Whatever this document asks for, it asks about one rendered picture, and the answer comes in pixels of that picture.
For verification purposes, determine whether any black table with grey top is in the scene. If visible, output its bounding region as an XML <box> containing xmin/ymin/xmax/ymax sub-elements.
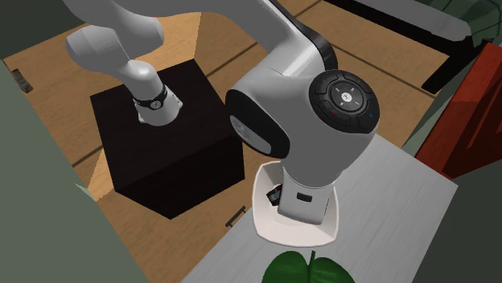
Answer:
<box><xmin>323</xmin><ymin>0</ymin><xmax>496</xmax><ymax>96</ymax></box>

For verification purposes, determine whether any dark robot stand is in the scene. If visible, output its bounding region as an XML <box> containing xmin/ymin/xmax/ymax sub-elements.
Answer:
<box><xmin>89</xmin><ymin>58</ymin><xmax>246</xmax><ymax>221</ymax></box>

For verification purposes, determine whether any green leaf plant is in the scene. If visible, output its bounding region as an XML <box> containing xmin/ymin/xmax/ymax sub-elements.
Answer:
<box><xmin>261</xmin><ymin>250</ymin><xmax>356</xmax><ymax>283</ymax></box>

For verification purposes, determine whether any grey cabinet with black handle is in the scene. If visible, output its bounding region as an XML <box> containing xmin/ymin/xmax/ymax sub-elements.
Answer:
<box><xmin>180</xmin><ymin>133</ymin><xmax>459</xmax><ymax>283</ymax></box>

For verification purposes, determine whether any white square bowl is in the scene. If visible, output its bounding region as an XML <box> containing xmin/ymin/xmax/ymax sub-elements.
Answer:
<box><xmin>251</xmin><ymin>159</ymin><xmax>340</xmax><ymax>248</ymax></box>

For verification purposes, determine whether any red angular furniture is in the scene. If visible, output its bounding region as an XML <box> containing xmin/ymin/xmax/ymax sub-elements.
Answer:
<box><xmin>414</xmin><ymin>40</ymin><xmax>502</xmax><ymax>181</ymax></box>

